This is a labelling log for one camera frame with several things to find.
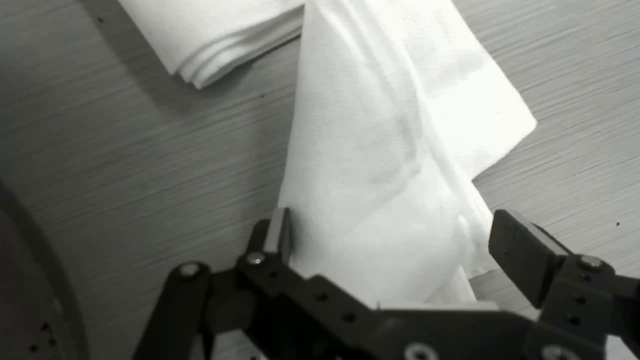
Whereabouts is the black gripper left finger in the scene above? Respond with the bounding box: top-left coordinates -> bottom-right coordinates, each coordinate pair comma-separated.
131,206 -> 376,360

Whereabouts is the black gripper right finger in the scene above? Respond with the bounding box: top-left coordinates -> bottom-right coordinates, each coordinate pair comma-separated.
487,208 -> 640,360

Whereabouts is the white wiping cloth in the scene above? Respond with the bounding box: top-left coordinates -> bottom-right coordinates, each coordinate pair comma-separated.
275,0 -> 540,312

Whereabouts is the black non-stick frying pan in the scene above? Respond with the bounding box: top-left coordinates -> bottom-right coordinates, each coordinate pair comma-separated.
0,176 -> 91,360

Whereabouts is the folded white cloth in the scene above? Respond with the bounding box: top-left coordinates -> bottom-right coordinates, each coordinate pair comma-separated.
118,0 -> 307,92

